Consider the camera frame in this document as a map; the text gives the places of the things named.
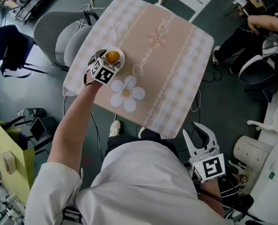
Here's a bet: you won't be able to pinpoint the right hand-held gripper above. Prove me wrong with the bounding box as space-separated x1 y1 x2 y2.
182 121 227 185

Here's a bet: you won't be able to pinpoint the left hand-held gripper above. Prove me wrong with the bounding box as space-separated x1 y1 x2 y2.
84 48 118 86

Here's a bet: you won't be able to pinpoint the orange round food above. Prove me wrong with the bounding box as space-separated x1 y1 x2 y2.
105 51 120 64

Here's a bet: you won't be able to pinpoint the white round plate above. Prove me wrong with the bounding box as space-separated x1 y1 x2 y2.
98 46 126 71

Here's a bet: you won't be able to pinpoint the person's left forearm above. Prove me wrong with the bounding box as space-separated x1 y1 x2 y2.
46 79 101 166

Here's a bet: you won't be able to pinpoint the person's right forearm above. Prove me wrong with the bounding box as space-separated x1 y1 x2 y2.
198 178 225 218

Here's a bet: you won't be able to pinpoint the grey upholstered chair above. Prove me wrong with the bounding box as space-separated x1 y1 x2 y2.
33 10 100 73

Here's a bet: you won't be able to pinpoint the cream round stool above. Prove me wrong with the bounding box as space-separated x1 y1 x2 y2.
233 135 277 173

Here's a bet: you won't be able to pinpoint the beige checked flower tablecloth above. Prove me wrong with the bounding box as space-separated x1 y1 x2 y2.
62 0 215 140

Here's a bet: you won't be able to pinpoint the person's black trousers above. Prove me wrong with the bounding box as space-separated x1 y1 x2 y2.
105 127 180 160

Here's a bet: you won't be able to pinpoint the person's white shirt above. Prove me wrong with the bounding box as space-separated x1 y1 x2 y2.
24 140 234 225

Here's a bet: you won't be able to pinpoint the white ornate cabinet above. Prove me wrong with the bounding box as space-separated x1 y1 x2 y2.
246 71 278 143

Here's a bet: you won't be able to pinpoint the black trolley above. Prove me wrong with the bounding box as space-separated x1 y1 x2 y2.
14 0 59 26

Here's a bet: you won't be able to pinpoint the dark blue chair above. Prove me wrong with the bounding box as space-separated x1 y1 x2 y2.
0 24 46 79

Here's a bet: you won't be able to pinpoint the white and black office chair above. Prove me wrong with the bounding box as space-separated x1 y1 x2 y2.
238 38 278 86

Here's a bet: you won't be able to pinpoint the clear plastic bottle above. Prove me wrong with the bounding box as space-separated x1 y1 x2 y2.
16 107 37 117

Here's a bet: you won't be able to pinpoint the yellow-green paper bag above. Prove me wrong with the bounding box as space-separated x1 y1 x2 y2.
0 118 36 207

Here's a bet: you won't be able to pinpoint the black cable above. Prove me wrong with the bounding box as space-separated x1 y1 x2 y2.
89 111 105 164

